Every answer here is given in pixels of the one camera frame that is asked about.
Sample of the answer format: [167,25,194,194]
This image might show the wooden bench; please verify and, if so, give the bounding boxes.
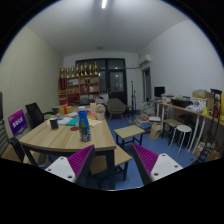
[89,144,133,181]

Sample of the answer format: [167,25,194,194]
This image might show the white open booklet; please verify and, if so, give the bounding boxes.
[58,117,74,126]

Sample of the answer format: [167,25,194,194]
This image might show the wooden stool black legs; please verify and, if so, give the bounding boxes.
[162,118,183,139]

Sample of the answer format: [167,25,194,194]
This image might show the white wall air conditioner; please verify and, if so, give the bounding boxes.
[138,54,152,67]

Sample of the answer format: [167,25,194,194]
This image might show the teal book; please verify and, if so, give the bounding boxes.
[65,118,80,127]

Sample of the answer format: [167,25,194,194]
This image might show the pink flowers in white pot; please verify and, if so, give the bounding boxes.
[95,103,106,121]

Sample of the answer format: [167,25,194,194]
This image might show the wooden shelf unit with trophies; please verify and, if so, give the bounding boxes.
[58,62,101,106]

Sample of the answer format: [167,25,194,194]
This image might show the black metal rack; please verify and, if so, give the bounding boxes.
[195,88,223,165]

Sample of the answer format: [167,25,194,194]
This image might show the blue drink bottle white cap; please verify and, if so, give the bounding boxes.
[77,105,92,143]

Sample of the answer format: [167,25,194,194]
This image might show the black computer monitor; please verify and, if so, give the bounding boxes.
[153,86,166,98]

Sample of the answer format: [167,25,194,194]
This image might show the grey armchair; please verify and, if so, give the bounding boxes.
[105,97,128,120]

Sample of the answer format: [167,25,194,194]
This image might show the cardboard box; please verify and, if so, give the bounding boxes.
[192,90,214,101]

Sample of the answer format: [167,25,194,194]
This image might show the white round stool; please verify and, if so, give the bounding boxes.
[169,124,193,156]

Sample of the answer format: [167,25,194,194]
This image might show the black floor stand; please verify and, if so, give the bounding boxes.
[129,80,138,116]

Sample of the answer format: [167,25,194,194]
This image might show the small low wooden table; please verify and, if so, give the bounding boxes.
[113,124,146,149]

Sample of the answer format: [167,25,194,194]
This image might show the pale yellow paper envelope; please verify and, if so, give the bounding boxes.
[88,118,103,128]

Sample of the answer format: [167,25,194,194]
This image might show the dark mug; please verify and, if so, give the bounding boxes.
[49,118,60,130]

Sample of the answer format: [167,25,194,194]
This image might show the brown paper bag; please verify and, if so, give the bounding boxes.
[148,123,163,141]

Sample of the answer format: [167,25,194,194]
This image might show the long wooden side desk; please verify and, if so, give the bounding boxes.
[159,101,224,154]

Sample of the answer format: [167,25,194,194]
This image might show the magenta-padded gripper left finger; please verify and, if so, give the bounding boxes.
[44,144,96,188]

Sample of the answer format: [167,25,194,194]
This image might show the black office chair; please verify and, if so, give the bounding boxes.
[25,102,54,129]

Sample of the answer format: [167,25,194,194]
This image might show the pile of books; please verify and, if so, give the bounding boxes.
[134,101,158,129]

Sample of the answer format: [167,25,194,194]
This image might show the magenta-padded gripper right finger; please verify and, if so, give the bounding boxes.
[130,143,184,186]

